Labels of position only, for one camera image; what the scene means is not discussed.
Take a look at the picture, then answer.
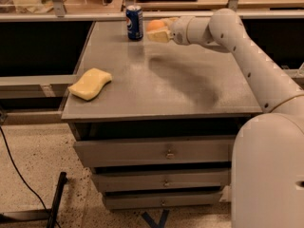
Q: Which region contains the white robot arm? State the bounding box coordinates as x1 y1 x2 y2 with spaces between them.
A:
145 9 304 228

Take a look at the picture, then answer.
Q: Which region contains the grey drawer cabinet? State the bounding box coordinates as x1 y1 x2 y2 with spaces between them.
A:
62 21 260 201

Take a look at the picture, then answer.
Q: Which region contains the middle grey drawer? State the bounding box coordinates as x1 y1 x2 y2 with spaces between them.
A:
92 169 230 193

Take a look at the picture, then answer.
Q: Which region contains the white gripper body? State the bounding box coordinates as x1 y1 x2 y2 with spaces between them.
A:
170 16 193 46

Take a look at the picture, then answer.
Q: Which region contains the top grey drawer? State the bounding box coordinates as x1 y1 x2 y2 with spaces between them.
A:
74 136 235 167

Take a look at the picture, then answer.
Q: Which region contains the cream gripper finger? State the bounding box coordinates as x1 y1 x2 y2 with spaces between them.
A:
147 29 172 43
161 17 178 28

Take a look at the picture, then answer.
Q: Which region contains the blue pepsi can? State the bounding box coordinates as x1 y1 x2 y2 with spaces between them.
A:
125 5 143 41

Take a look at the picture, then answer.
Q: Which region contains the black metal stand leg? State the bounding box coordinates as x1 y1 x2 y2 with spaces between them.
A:
47 172 67 228

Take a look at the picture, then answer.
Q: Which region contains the yellow sponge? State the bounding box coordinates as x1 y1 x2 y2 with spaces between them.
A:
68 68 112 101

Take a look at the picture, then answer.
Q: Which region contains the grey drawer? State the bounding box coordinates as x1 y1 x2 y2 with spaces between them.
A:
92 169 230 193
103 191 222 210
74 136 235 167

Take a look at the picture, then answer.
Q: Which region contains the black cable on floor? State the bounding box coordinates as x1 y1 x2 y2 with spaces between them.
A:
0 125 61 228

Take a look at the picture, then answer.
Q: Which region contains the bottom grey drawer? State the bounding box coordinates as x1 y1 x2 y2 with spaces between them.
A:
103 191 222 210

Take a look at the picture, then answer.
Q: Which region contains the orange fruit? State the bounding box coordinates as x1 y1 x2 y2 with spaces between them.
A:
146 20 165 32

